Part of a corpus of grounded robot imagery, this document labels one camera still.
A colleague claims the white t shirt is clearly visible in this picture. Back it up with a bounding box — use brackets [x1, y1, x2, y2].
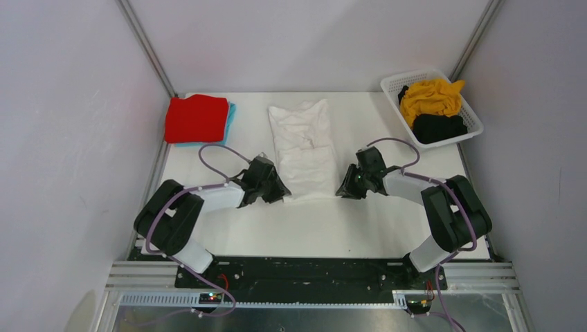
[268, 99, 340, 203]

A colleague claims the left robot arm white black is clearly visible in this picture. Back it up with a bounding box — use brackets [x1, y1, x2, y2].
[134, 156, 291, 288]

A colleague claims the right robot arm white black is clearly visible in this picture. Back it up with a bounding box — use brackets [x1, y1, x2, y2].
[336, 147, 493, 289]

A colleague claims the folded cyan t shirt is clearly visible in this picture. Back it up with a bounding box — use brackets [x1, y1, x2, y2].
[174, 102, 237, 147]

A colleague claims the folded red t shirt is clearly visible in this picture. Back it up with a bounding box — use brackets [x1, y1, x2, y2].
[164, 94, 229, 144]

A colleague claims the crumpled black t shirt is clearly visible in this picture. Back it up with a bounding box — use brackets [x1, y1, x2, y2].
[401, 86, 467, 143]

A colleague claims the crumpled yellow t shirt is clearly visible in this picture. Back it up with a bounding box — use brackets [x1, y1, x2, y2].
[399, 78, 466, 129]

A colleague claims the left small electronics board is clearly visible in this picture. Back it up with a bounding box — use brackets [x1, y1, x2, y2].
[198, 293, 223, 305]

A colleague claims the small electronics board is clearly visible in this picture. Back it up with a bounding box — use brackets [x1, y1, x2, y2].
[406, 299, 433, 317]
[198, 293, 223, 305]

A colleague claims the right small electronics board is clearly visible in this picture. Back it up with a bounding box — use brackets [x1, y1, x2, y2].
[406, 299, 433, 317]

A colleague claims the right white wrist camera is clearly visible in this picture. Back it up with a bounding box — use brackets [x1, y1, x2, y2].
[356, 146, 369, 155]

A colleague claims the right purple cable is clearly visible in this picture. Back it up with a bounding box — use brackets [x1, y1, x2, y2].
[365, 137, 479, 332]

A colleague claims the grey slotted cable duct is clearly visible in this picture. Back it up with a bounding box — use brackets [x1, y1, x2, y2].
[120, 292, 407, 310]

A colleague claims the right aluminium frame post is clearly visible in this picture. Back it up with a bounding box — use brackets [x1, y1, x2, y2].
[449, 0, 505, 81]

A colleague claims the aluminium frame post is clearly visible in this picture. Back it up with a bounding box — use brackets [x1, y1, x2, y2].
[449, 0, 505, 81]
[115, 0, 178, 98]

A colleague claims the left aluminium frame post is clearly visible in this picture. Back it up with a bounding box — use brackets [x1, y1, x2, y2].
[115, 0, 178, 98]

